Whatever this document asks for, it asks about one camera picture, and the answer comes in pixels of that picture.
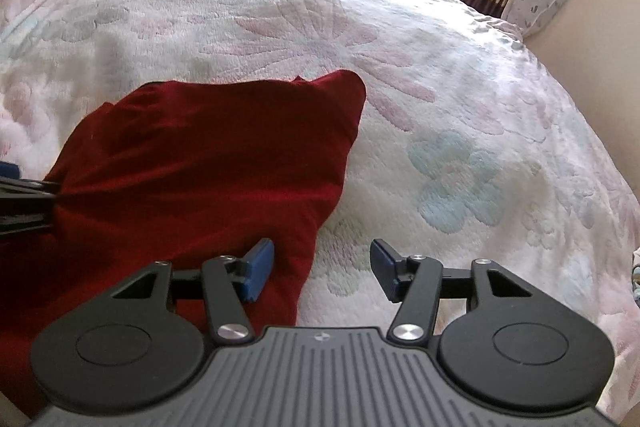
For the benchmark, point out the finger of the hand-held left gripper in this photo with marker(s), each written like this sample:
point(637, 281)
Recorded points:
point(20, 218)
point(20, 187)

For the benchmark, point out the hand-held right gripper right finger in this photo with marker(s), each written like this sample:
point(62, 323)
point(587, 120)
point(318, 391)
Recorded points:
point(383, 268)

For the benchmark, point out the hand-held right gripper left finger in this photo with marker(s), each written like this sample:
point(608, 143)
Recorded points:
point(259, 268)

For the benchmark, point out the red zip-neck garment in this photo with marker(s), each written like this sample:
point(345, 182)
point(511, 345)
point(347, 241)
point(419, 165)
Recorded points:
point(200, 167)

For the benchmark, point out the floral white blanket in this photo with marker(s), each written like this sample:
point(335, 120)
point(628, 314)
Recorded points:
point(400, 82)

